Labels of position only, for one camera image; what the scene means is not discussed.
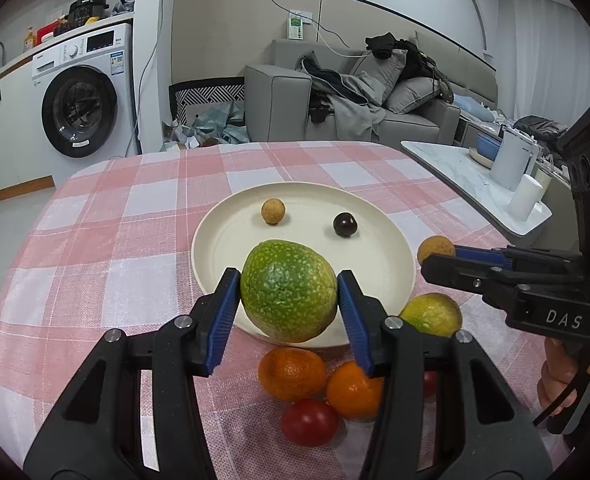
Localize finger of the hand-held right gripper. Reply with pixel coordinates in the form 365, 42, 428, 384
452, 244, 583, 281
420, 254, 541, 311

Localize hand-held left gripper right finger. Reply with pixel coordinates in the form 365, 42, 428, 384
337, 270, 568, 480

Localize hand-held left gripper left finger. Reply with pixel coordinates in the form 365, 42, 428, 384
22, 267, 242, 480

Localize brown longan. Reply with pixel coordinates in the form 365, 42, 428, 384
417, 235, 457, 267
261, 198, 287, 225

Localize orange mandarin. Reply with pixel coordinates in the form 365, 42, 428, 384
258, 347, 327, 402
326, 360, 386, 422

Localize large green mottled citrus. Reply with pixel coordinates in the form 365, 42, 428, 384
240, 240, 338, 344

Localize cream round plate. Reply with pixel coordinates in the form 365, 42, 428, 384
191, 183, 417, 351

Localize red cherry tomato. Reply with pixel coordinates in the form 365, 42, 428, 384
280, 399, 340, 447

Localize person's right hand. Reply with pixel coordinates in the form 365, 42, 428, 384
536, 337, 590, 416

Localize white cup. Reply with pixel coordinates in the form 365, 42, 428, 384
508, 174, 546, 222

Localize white marble coffee table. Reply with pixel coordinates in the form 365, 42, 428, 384
400, 139, 553, 237

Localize white pitcher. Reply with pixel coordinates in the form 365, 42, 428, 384
490, 127, 538, 191

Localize dark purple grape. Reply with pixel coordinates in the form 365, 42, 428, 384
333, 212, 359, 237

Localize blue bowl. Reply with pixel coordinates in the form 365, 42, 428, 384
475, 132, 502, 161

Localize pink white checked tablecloth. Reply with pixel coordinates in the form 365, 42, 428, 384
0, 140, 576, 480

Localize black bag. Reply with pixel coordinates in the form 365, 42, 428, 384
512, 115, 571, 148

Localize light blue cushion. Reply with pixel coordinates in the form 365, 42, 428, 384
452, 95, 496, 121

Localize grey sofa pillow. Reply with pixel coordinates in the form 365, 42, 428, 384
350, 49, 407, 106
385, 76, 443, 115

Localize grey blanket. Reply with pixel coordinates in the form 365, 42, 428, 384
307, 72, 386, 141

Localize white curtain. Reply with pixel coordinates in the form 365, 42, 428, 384
498, 0, 590, 126

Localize grey sofa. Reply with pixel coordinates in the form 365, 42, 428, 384
245, 37, 496, 143

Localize black white patterned bin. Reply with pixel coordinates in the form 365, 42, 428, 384
169, 77, 246, 126

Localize dark clothes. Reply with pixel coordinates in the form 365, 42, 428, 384
295, 52, 356, 123

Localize black clothing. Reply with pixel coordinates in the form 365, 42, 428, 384
365, 32, 436, 81

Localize white washing machine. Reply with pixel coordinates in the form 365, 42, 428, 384
31, 22, 138, 158

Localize white kitchen cabinet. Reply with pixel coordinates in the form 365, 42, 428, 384
0, 55, 56, 201

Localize red box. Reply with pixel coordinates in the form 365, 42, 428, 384
36, 20, 64, 43

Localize black electric cooker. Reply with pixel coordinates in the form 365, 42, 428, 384
69, 0, 110, 26

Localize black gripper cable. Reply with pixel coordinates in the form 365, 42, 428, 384
532, 345, 590, 428

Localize white green wall panel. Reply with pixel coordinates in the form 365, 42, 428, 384
287, 10, 312, 41

